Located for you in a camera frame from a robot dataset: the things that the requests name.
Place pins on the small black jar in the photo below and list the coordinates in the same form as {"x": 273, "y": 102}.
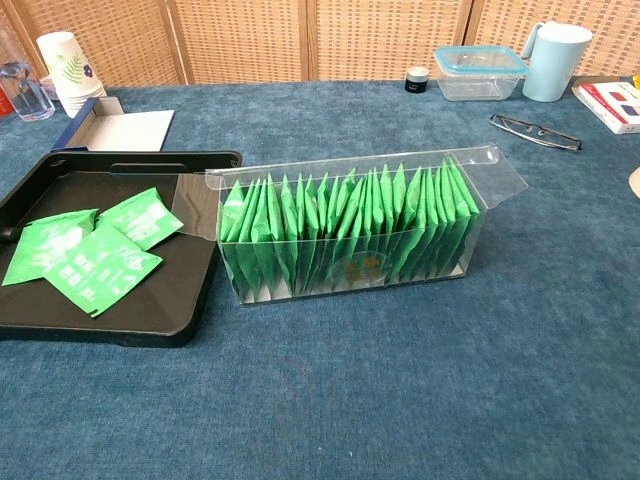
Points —
{"x": 416, "y": 82}

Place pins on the white fern print paper cup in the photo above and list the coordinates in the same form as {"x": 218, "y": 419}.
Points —
{"x": 65, "y": 60}

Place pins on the red object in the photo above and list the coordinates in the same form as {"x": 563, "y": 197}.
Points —
{"x": 4, "y": 100}

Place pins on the black frame eyeglasses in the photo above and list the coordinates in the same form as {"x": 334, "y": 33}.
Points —
{"x": 550, "y": 136}

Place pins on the blue velvet tablecloth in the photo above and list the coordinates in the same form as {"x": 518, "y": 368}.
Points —
{"x": 320, "y": 400}

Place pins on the beige round object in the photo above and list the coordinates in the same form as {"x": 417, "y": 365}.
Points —
{"x": 636, "y": 182}

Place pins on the light blue plastic pitcher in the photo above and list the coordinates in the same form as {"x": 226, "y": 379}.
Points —
{"x": 555, "y": 65}

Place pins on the black plastic tray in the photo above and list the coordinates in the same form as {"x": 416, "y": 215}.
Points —
{"x": 165, "y": 280}

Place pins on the clear lid with blue rim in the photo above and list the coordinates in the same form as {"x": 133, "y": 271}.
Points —
{"x": 480, "y": 60}

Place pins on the white red flat box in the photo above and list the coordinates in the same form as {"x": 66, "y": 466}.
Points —
{"x": 600, "y": 107}

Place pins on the clear plastic packet box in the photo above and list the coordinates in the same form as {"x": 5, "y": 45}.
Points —
{"x": 350, "y": 260}

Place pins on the woven rattan screen panel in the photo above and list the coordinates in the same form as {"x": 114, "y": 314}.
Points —
{"x": 615, "y": 30}
{"x": 390, "y": 35}
{"x": 240, "y": 40}
{"x": 10, "y": 45}
{"x": 125, "y": 35}

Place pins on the clear plastic food container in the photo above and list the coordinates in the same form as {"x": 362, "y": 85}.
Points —
{"x": 475, "y": 90}

